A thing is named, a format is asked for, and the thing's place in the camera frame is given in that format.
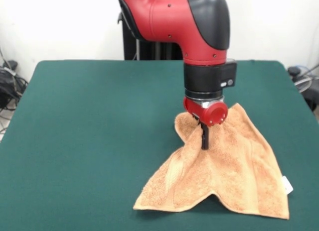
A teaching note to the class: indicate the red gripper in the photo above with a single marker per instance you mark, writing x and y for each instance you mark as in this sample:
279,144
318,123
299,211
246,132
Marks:
211,112

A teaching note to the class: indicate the tan terry towel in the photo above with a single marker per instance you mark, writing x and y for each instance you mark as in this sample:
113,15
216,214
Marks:
224,171

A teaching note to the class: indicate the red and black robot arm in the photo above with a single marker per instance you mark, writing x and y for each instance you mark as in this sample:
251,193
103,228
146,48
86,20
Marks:
174,19

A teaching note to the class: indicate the black and gray floor equipment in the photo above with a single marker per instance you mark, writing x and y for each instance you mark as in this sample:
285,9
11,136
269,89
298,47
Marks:
311,91

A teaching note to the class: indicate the dark green table cloth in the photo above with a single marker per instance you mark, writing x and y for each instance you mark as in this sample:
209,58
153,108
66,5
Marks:
74,141

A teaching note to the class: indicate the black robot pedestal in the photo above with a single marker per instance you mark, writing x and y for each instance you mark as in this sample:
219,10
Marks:
159,50

